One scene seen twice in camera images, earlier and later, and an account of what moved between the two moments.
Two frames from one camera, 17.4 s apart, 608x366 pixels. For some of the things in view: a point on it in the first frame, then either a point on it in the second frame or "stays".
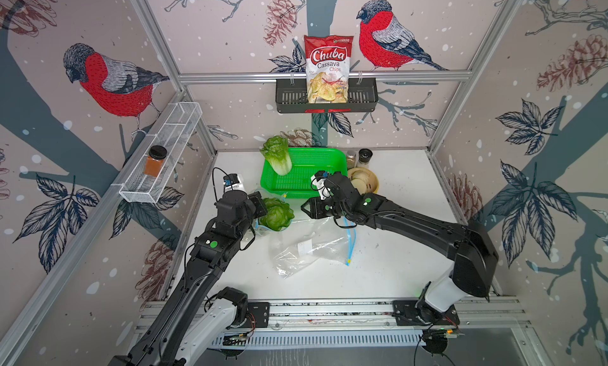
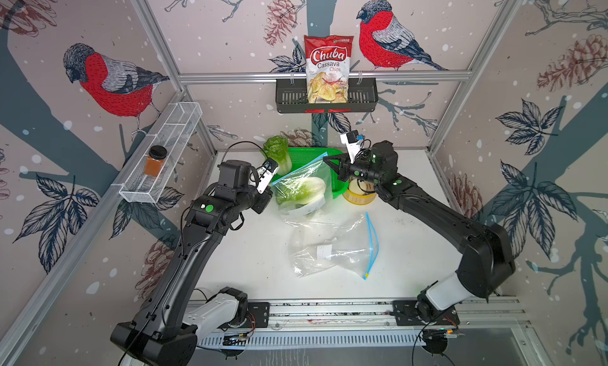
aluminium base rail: x=472 y=315 stays
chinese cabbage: x=279 y=214 → x=301 y=192
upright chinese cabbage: x=275 y=150 stays
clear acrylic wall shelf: x=159 y=152 stays
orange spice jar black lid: x=154 y=161 stays
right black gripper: x=313 y=207 → x=344 y=165
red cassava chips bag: x=328 y=59 stays
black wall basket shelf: x=292 y=97 stays
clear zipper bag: x=279 y=215 → x=305 y=196
